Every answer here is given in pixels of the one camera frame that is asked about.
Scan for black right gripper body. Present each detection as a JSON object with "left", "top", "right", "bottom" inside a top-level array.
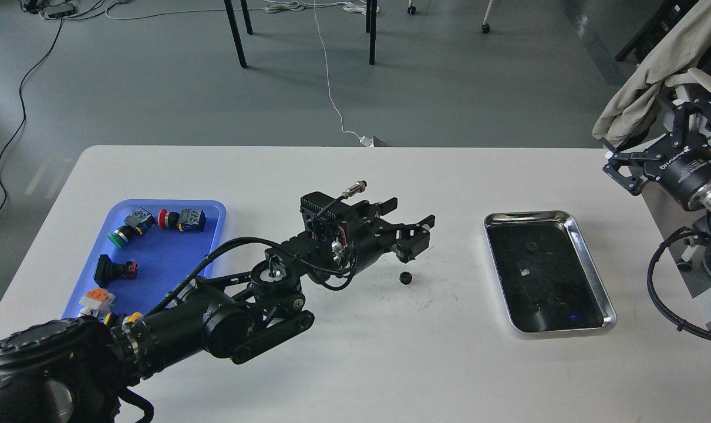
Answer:
[{"left": 644, "top": 132, "right": 711, "bottom": 212}]

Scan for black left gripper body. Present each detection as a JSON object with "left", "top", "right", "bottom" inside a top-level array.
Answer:
[{"left": 332, "top": 213, "right": 400, "bottom": 277}]

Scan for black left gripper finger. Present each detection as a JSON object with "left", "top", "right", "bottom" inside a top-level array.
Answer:
[
  {"left": 385, "top": 215, "right": 436, "bottom": 263},
  {"left": 349, "top": 197, "right": 398, "bottom": 221}
]

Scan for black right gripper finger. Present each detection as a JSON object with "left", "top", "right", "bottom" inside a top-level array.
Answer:
[
  {"left": 602, "top": 136, "right": 655, "bottom": 196},
  {"left": 654, "top": 93, "right": 711, "bottom": 147}
]

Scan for small black gear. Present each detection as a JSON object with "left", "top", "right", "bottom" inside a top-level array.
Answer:
[
  {"left": 524, "top": 241, "right": 540, "bottom": 254},
  {"left": 399, "top": 271, "right": 413, "bottom": 286}
]

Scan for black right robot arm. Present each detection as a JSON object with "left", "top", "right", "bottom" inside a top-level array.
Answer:
[{"left": 603, "top": 95, "right": 711, "bottom": 273}]

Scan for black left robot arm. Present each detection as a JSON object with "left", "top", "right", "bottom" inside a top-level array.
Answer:
[{"left": 0, "top": 180, "right": 435, "bottom": 422}]

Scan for silver metal tray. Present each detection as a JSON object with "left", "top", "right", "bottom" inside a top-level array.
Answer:
[{"left": 484, "top": 210, "right": 618, "bottom": 337}]

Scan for blue plastic tray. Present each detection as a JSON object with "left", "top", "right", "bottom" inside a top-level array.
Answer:
[{"left": 62, "top": 199, "right": 227, "bottom": 318}]

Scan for white office chair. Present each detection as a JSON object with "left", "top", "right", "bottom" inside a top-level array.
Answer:
[{"left": 663, "top": 68, "right": 711, "bottom": 105}]

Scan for beige jacket on chair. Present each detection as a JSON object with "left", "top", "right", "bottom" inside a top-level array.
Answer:
[{"left": 592, "top": 1, "right": 711, "bottom": 146}]

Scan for black cabinet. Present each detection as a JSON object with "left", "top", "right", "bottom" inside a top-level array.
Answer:
[{"left": 615, "top": 1, "right": 698, "bottom": 62}]

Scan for red emergency push button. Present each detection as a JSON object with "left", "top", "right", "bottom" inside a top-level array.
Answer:
[{"left": 156, "top": 209, "right": 207, "bottom": 233}]

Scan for black table leg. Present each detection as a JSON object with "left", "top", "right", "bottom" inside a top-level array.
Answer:
[
  {"left": 223, "top": 0, "right": 248, "bottom": 69},
  {"left": 240, "top": 0, "right": 254, "bottom": 35}
]

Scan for orange grey contact block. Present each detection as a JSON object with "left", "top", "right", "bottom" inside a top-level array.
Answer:
[{"left": 77, "top": 287, "right": 116, "bottom": 322}]

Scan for black power strip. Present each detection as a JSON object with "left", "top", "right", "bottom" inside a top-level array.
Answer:
[{"left": 19, "top": 1, "right": 76, "bottom": 19}]

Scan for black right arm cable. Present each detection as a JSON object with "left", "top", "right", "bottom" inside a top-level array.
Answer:
[{"left": 646, "top": 227, "right": 711, "bottom": 345}]

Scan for green push button switch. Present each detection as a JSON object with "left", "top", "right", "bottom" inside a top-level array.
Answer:
[{"left": 106, "top": 208, "right": 156, "bottom": 249}]

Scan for black selector switch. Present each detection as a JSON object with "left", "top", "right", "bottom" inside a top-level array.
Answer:
[{"left": 93, "top": 254, "right": 139, "bottom": 288}]

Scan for yellow push button switch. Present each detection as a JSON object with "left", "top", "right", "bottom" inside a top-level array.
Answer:
[{"left": 103, "top": 311, "right": 144, "bottom": 328}]

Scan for black floor cable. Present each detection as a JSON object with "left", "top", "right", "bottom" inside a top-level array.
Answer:
[{"left": 0, "top": 18, "right": 66, "bottom": 236}]

